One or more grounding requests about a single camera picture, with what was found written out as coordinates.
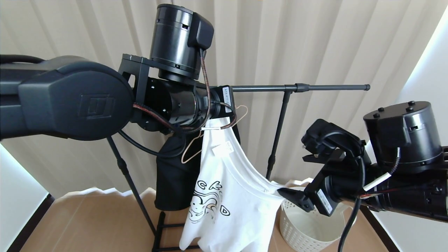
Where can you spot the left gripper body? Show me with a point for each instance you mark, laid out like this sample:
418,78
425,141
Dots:
182,105

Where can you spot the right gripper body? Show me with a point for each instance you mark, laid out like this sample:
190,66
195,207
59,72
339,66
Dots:
353,189

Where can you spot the pink clothes hanger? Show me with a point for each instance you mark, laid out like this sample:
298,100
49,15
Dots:
247,111

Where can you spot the white printed T-shirt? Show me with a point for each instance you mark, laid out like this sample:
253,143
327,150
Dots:
238,196

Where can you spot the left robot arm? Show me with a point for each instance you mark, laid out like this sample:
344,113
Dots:
70,98

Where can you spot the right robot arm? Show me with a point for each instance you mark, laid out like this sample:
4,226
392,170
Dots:
406,136

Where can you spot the white laundry basket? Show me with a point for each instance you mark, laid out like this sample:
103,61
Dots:
308,231

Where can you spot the black clothes rack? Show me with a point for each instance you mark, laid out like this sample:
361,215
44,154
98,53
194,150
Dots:
315,87

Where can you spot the black shorts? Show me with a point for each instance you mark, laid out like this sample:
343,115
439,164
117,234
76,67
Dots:
175,182

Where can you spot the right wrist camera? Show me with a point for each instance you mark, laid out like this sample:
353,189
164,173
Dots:
325,136

